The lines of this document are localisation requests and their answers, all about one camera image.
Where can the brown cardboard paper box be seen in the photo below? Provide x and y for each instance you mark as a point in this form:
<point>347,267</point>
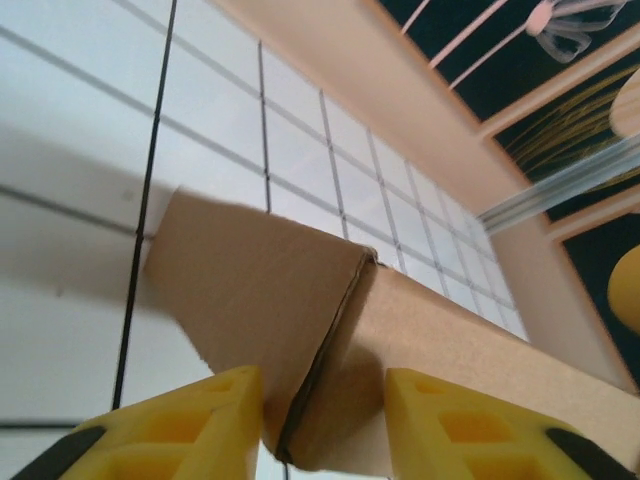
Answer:
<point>280,285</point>

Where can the aluminium frame post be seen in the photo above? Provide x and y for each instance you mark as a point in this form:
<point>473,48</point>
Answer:
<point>560,192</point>

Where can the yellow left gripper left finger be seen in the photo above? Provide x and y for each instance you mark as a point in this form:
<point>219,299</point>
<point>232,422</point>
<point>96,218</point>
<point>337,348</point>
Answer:
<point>180,430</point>

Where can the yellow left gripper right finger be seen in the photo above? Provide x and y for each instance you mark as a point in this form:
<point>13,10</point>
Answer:
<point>470,430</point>

